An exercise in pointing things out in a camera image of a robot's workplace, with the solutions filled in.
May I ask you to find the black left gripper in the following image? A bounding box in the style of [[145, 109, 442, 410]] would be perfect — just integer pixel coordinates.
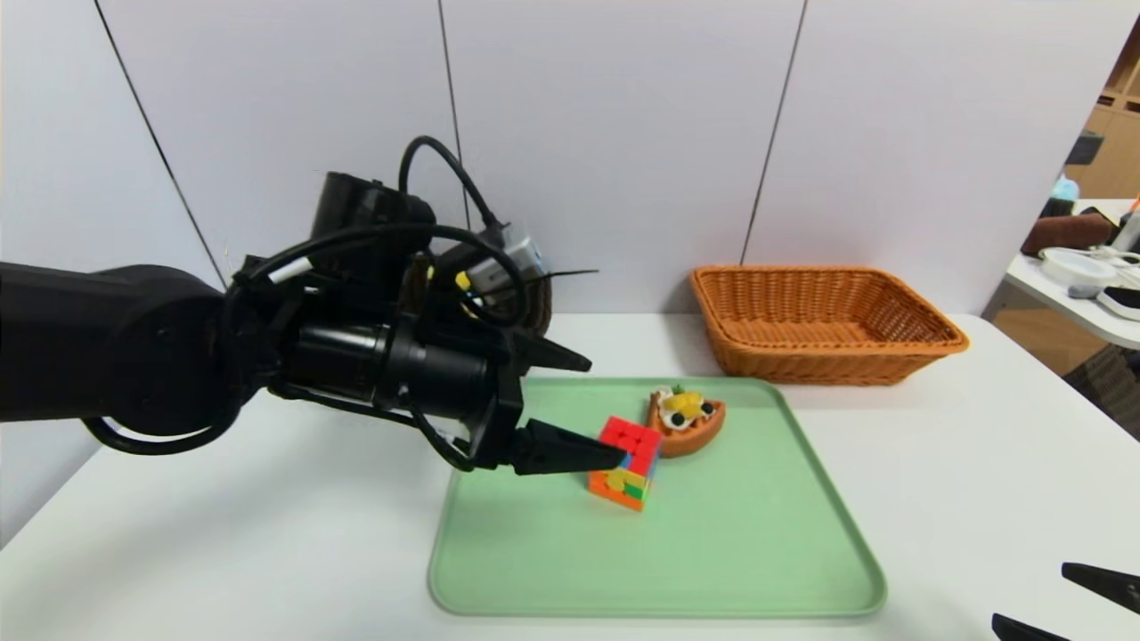
[[402, 325, 627, 475]]

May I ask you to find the colourful puzzle cube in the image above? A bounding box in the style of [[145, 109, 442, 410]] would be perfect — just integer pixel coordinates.
[[588, 416, 664, 513]]

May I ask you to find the toy waffle slice with fruit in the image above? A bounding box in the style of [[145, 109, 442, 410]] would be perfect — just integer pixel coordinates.
[[646, 385, 727, 459]]

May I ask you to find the dark brown wicker basket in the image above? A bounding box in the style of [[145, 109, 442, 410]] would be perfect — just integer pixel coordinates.
[[401, 272, 553, 339]]

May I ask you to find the orange wicker basket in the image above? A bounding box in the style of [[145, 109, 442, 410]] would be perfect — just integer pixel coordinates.
[[691, 264, 972, 386]]

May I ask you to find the light green plastic tray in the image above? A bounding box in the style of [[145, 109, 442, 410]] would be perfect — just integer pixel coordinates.
[[428, 376, 889, 620]]

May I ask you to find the white side table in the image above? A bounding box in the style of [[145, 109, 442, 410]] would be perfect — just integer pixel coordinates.
[[1006, 198, 1140, 350]]

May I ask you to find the white round dish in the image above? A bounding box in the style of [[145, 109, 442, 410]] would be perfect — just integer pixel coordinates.
[[1039, 247, 1119, 288]]

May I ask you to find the brown cushion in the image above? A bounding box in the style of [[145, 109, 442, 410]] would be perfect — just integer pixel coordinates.
[[1022, 212, 1119, 259]]

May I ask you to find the black and white flat item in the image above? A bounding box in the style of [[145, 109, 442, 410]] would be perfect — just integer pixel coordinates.
[[1095, 285, 1140, 321]]

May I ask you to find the wooden shelf unit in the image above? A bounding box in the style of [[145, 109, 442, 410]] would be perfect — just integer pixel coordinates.
[[1064, 18, 1140, 201]]

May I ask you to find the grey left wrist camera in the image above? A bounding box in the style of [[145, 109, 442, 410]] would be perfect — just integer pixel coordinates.
[[459, 227, 546, 299]]

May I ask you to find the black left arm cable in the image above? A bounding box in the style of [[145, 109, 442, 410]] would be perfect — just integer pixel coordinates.
[[396, 135, 500, 232]]

